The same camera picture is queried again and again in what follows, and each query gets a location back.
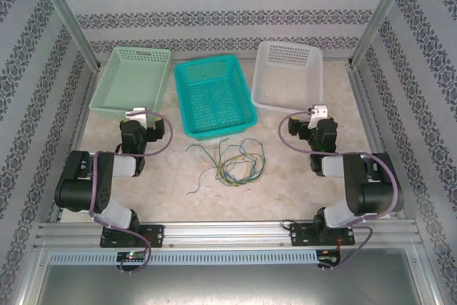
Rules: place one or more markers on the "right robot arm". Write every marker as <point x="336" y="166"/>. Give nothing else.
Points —
<point x="371" y="183"/>

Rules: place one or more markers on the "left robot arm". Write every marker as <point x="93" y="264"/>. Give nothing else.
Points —
<point x="103" y="190"/>

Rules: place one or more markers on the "light green plastic basket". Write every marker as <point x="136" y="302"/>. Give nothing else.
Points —
<point x="128" y="80"/>

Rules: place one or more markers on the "white plastic basket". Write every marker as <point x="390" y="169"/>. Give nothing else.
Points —
<point x="285" y="76"/>

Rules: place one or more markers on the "teal plastic basket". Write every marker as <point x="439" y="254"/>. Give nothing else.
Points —
<point x="214" y="98"/>

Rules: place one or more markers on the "small circuit board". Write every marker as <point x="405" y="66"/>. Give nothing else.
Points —
<point x="132" y="255"/>
<point x="328" y="258"/>

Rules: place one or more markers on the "grey metal panel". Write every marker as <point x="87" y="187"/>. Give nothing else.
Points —
<point x="228" y="283"/>

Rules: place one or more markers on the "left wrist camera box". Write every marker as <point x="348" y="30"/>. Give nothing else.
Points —
<point x="141" y="117"/>

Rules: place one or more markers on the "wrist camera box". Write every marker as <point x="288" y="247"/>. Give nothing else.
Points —
<point x="319" y="112"/>
<point x="141" y="117"/>

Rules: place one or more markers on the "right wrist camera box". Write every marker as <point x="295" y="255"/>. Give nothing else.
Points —
<point x="319" y="112"/>

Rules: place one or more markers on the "aluminium side rail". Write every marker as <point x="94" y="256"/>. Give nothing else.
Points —
<point x="83" y="119"/>
<point x="365" y="105"/>

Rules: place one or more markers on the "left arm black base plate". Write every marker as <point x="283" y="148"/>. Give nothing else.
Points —
<point x="157" y="235"/>

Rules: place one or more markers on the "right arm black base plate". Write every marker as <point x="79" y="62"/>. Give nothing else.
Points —
<point x="298" y="235"/>

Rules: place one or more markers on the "aluminium frame post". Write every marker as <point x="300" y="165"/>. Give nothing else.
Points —
<point x="382" y="15"/>
<point x="68" y="15"/>

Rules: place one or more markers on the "aluminium mounting rail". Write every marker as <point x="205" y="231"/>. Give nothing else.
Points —
<point x="228" y="235"/>

